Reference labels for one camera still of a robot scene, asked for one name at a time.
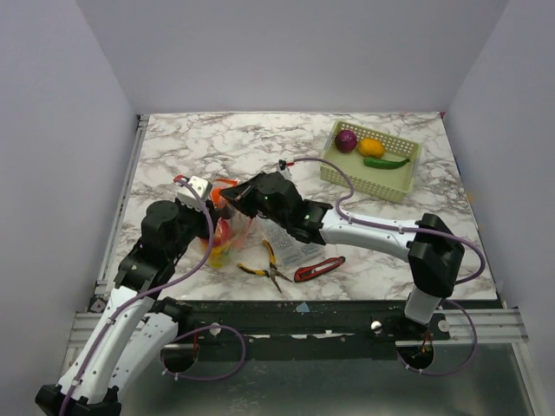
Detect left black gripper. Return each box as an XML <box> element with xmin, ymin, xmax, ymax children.
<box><xmin>168</xmin><ymin>196</ymin><xmax>222</xmax><ymax>260</ymax></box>

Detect orange toy pumpkin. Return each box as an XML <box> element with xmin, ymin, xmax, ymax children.
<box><xmin>210</xmin><ymin>186</ymin><xmax>228</xmax><ymax>209</ymax></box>

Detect red toy apple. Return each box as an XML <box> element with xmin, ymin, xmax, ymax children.
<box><xmin>213</xmin><ymin>218</ymin><xmax>232</xmax><ymax>247</ymax></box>

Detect clear zip top bag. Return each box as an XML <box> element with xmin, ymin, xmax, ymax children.
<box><xmin>206</xmin><ymin>178</ymin><xmax>253</xmax><ymax>269</ymax></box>

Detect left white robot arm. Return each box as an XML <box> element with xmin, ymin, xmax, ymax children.
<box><xmin>36</xmin><ymin>196</ymin><xmax>219</xmax><ymax>415</ymax></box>

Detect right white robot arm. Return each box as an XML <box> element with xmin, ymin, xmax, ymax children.
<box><xmin>220</xmin><ymin>172</ymin><xmax>465</xmax><ymax>340</ymax></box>

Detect clear plastic parts box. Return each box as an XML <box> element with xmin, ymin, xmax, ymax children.
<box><xmin>259</xmin><ymin>219</ymin><xmax>324</xmax><ymax>269</ymax></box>

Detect red black utility knife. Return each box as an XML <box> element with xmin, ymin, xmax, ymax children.
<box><xmin>293</xmin><ymin>256</ymin><xmax>346</xmax><ymax>283</ymax></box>

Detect purple toy onion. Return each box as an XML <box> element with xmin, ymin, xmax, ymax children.
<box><xmin>334</xmin><ymin>129</ymin><xmax>357</xmax><ymax>153</ymax></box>

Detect green toy chili pepper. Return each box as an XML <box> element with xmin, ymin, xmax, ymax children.
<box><xmin>363</xmin><ymin>157</ymin><xmax>410</xmax><ymax>170</ymax></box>

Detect orange toy lemon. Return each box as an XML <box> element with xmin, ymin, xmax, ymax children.
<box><xmin>357</xmin><ymin>138</ymin><xmax>385</xmax><ymax>159</ymax></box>

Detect beige perforated plastic basket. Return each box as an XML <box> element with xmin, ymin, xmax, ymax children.
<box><xmin>320</xmin><ymin>120</ymin><xmax>421</xmax><ymax>203</ymax></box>

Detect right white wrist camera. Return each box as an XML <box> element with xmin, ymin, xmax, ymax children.
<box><xmin>277</xmin><ymin>159</ymin><xmax>291</xmax><ymax>180</ymax></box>

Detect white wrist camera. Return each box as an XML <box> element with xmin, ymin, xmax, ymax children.
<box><xmin>277</xmin><ymin>159</ymin><xmax>291</xmax><ymax>180</ymax></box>
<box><xmin>173</xmin><ymin>175</ymin><xmax>212</xmax><ymax>211</ymax></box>

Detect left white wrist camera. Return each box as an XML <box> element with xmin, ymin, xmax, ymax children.
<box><xmin>173</xmin><ymin>175</ymin><xmax>212</xmax><ymax>211</ymax></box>

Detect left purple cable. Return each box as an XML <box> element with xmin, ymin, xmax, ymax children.
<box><xmin>58</xmin><ymin>175</ymin><xmax>246</xmax><ymax>416</ymax></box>

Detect yellow handled pliers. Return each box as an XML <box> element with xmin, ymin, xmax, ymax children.
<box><xmin>237</xmin><ymin>240</ymin><xmax>293</xmax><ymax>294</ymax></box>

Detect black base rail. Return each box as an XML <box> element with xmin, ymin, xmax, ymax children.
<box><xmin>160</xmin><ymin>301</ymin><xmax>449</xmax><ymax>366</ymax></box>

